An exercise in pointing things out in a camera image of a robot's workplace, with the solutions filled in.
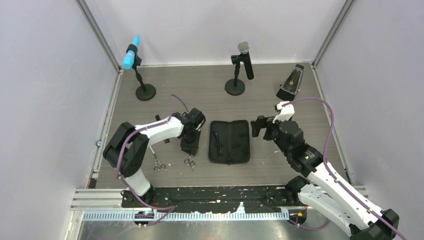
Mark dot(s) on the right black microphone stand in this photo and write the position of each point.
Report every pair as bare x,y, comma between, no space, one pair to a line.
234,86

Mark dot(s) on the left black microphone stand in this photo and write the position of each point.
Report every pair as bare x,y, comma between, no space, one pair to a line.
144,92

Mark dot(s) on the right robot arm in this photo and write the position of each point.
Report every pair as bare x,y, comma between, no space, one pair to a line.
321,187

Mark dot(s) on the black zipper tool case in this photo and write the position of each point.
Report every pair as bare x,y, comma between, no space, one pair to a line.
234,137

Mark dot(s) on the black microphone stand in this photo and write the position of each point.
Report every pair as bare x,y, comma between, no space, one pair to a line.
234,86
144,92

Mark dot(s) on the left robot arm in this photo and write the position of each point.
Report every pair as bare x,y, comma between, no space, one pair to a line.
127,148

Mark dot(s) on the blue microphone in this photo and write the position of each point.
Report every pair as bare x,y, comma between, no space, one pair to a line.
131,53

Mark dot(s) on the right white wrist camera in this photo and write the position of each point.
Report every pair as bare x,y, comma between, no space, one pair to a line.
285,111

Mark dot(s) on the black hair clip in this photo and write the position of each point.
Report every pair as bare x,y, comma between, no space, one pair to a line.
218,144

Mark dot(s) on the silver cutting scissors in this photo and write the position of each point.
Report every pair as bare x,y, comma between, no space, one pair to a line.
159,166

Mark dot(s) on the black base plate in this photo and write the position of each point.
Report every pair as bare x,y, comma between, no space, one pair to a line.
221,199

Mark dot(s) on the silver thinning scissors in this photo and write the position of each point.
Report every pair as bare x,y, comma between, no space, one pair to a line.
190,162

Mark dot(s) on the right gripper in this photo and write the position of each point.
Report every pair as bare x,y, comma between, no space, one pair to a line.
263,122

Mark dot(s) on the black metronome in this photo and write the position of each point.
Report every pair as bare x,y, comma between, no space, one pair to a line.
290,87

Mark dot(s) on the black grey microphone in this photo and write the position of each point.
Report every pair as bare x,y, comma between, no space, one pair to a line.
243,48

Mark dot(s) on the black comb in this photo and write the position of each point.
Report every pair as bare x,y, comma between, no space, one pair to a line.
158,118

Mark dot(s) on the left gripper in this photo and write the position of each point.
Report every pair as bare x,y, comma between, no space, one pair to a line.
188,148

